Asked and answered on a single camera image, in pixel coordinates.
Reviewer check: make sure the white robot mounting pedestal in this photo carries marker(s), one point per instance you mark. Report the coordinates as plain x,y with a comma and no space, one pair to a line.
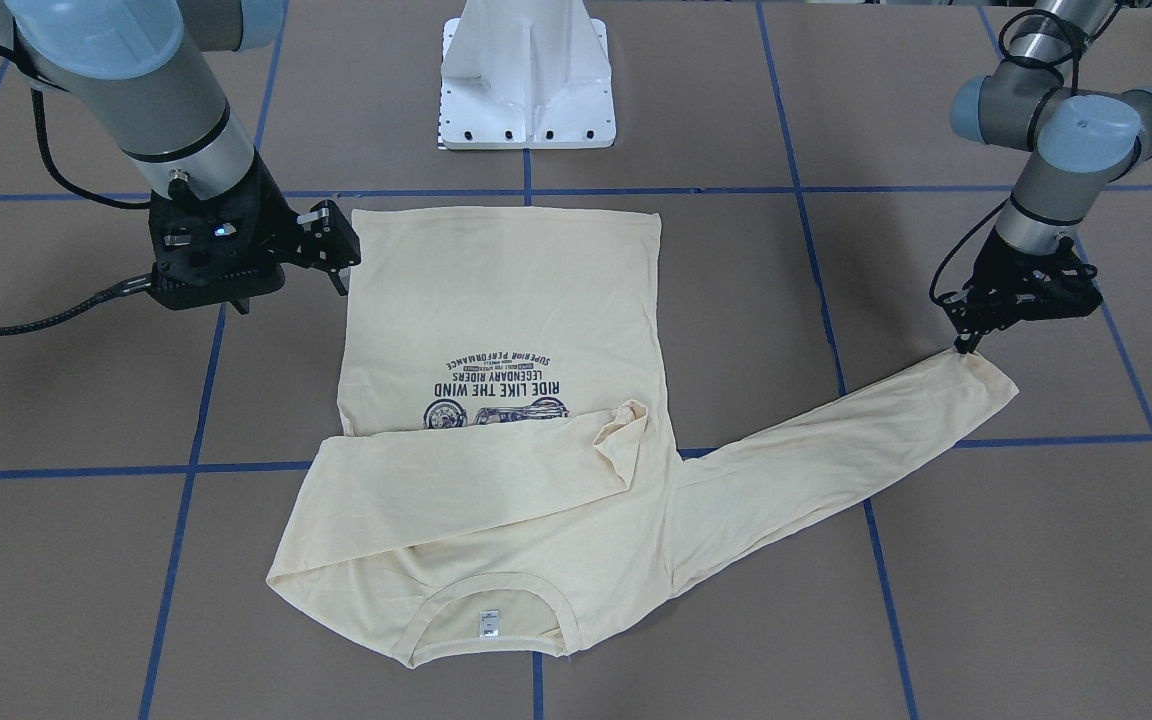
526,75

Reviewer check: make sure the cream long-sleeve printed shirt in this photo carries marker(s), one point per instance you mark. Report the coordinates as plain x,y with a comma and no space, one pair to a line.
508,479

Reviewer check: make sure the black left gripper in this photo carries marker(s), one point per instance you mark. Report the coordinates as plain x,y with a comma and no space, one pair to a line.
1012,268

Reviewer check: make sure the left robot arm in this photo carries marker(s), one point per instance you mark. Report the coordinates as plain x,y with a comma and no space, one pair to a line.
1078,141

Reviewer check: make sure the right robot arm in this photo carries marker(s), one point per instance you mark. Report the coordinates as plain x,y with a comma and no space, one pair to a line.
140,68

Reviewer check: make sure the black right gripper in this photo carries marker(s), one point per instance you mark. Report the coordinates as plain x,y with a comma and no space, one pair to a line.
277,226

